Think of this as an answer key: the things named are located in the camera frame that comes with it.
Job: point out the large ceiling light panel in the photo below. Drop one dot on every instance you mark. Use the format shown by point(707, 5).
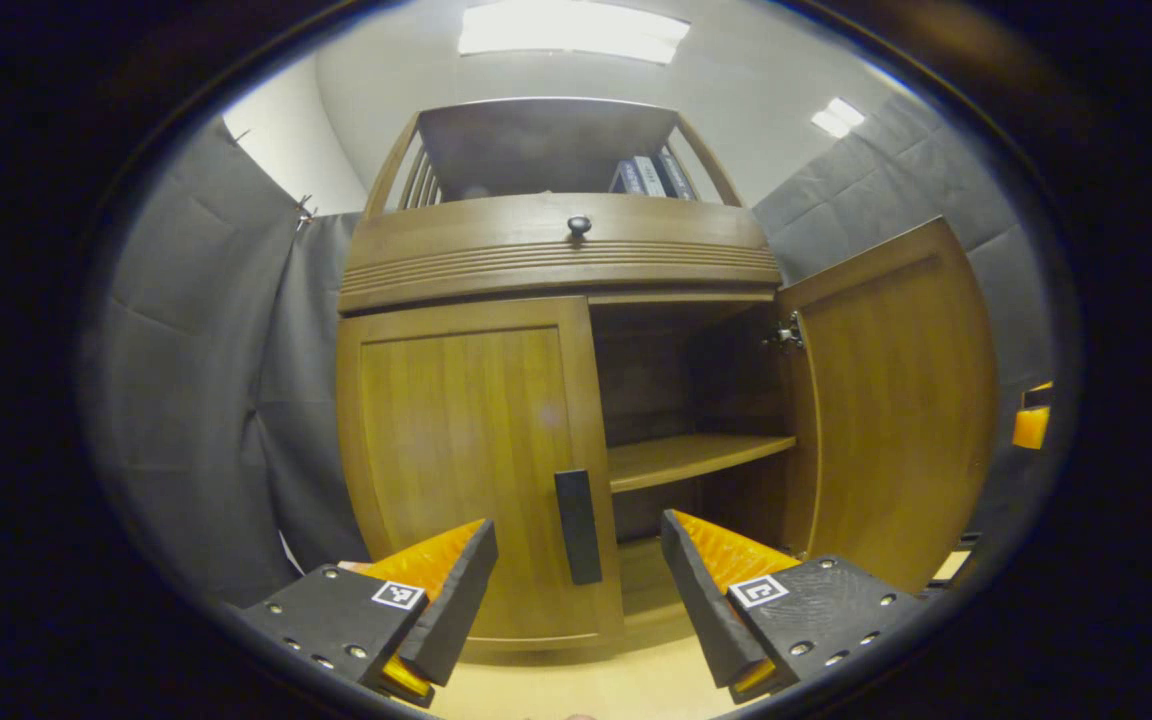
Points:
point(571, 30)

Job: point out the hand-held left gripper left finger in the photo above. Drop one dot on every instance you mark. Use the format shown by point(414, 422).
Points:
point(456, 600)

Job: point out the wooden cabinet drawer black knob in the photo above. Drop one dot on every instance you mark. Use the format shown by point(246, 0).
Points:
point(456, 250)

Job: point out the black backdrop cloth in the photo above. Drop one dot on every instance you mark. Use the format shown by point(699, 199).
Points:
point(186, 400)

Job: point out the small metal cloth clip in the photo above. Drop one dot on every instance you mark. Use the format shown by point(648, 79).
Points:
point(304, 208)

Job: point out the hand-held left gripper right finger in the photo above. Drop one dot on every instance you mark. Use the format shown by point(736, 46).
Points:
point(701, 600)

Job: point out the wooden shoe cabinet door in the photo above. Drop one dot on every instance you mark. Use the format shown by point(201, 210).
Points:
point(456, 450)
point(896, 400)

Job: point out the small ceiling light panel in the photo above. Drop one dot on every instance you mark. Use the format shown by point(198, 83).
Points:
point(838, 117)

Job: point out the wooden double-door shoe cabinet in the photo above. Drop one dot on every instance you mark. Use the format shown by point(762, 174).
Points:
point(686, 455)

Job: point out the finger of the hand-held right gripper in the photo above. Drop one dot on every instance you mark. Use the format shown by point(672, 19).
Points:
point(1031, 428)

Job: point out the dark blue book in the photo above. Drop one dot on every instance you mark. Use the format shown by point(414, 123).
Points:
point(676, 177)
point(650, 177)
point(626, 180)

